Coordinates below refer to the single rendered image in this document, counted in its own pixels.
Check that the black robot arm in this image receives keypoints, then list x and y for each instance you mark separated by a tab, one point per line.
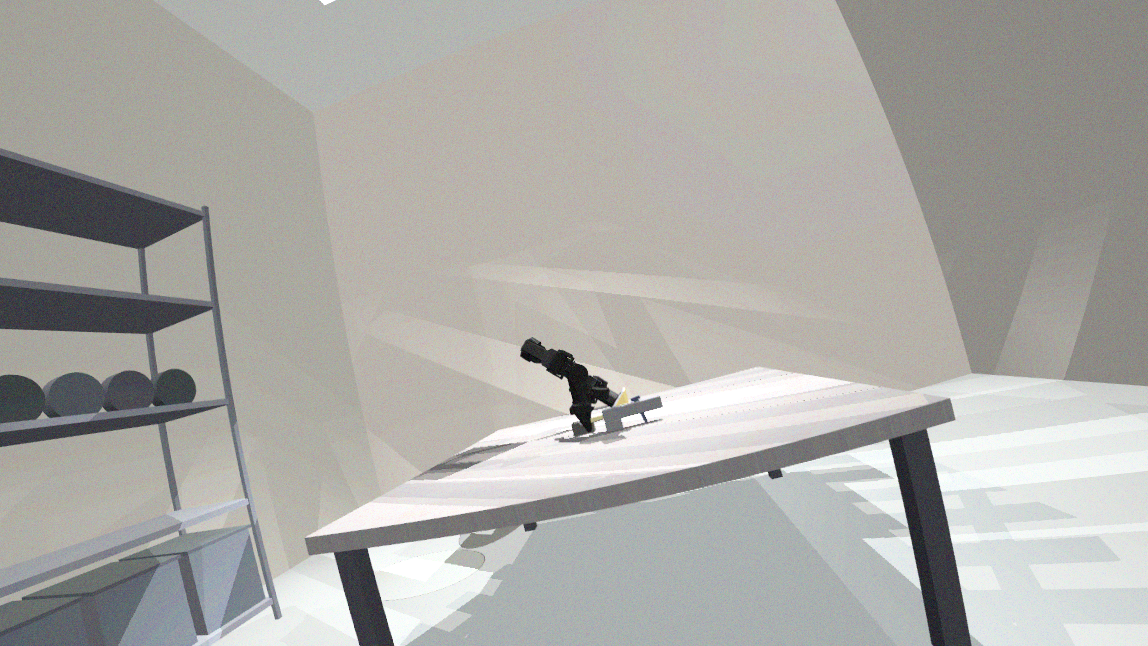
557	362

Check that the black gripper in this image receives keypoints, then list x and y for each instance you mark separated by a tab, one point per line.
581	407

